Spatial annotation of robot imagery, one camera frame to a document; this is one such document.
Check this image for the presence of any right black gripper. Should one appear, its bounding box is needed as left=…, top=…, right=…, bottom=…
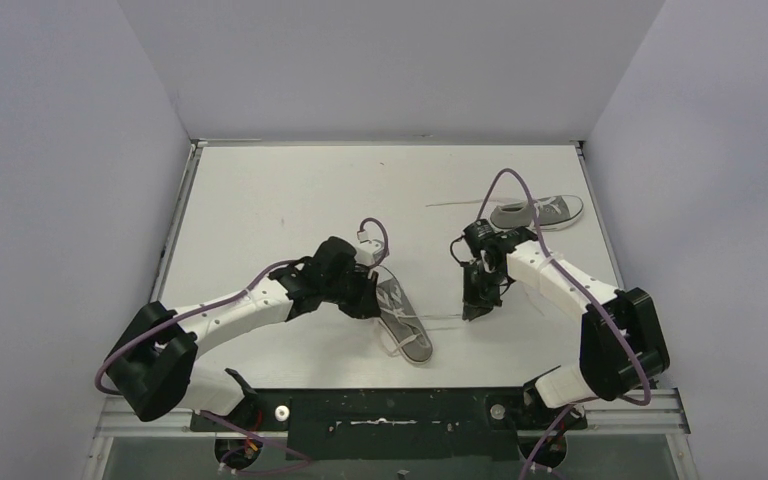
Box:
left=461, top=260, right=506, bottom=322

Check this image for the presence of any grey canvas sneaker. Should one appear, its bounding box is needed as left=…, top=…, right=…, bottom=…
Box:
left=374, top=266, right=461, bottom=365
left=425, top=194, right=585, bottom=233

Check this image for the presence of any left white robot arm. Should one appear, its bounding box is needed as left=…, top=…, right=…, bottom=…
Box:
left=96, top=236, right=388, bottom=427

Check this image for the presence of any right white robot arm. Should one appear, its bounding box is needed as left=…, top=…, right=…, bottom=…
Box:
left=460, top=219, right=671, bottom=427

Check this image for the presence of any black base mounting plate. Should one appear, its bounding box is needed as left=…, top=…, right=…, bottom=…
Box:
left=190, top=386, right=587, bottom=461

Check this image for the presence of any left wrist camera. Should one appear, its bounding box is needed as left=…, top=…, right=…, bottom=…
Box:
left=355, top=230, right=387, bottom=268

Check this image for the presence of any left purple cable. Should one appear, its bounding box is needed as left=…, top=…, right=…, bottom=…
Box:
left=94, top=217, right=391, bottom=478

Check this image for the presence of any aluminium frame rail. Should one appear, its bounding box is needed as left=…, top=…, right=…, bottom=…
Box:
left=92, top=389, right=690, bottom=440

